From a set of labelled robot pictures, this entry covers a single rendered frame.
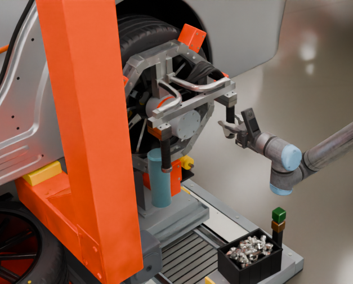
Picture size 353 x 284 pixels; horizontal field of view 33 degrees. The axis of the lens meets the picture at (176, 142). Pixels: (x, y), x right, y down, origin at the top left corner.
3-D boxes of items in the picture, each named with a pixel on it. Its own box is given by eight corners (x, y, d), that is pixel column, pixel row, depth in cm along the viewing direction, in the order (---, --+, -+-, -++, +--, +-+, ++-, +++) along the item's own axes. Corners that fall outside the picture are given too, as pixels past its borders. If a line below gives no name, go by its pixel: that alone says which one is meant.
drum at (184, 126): (170, 113, 260) (168, 85, 252) (202, 133, 246) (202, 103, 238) (144, 125, 252) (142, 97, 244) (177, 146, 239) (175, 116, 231)
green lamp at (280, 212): (278, 213, 227) (278, 205, 225) (286, 218, 224) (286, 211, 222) (271, 218, 225) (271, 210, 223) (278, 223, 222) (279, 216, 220)
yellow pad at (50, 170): (45, 158, 254) (43, 148, 251) (62, 172, 244) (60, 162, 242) (16, 171, 246) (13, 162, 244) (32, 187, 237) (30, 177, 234)
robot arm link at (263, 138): (263, 141, 226) (280, 131, 231) (254, 136, 229) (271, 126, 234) (262, 160, 231) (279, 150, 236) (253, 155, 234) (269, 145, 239)
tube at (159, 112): (161, 84, 240) (160, 61, 234) (193, 102, 228) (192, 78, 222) (126, 100, 231) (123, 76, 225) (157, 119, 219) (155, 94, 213)
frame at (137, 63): (205, 134, 281) (203, 26, 250) (215, 140, 277) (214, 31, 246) (110, 183, 253) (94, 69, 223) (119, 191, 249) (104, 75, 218)
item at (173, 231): (165, 187, 329) (164, 173, 323) (209, 220, 305) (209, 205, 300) (89, 230, 303) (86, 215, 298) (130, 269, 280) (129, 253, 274)
